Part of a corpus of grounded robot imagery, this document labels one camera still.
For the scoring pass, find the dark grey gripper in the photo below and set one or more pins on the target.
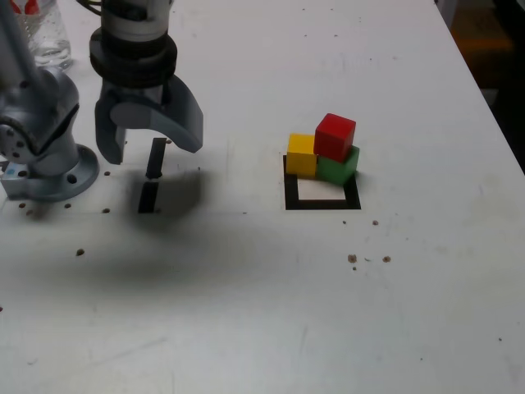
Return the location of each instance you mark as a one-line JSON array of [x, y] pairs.
[[135, 92]]

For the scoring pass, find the yellow cube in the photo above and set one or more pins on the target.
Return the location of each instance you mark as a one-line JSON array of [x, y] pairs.
[[301, 162]]

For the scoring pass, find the red cube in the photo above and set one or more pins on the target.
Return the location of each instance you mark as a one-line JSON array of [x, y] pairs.
[[334, 137]]

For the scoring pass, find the green cube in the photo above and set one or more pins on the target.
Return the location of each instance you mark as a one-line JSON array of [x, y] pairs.
[[334, 170]]

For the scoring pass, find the black tape square outline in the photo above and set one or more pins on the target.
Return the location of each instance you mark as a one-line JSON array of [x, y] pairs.
[[320, 205]]

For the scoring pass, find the black tape strip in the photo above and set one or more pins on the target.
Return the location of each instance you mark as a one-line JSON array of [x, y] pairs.
[[155, 160]]

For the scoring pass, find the clear plastic bottle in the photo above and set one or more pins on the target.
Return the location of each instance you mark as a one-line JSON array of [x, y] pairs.
[[53, 41]]

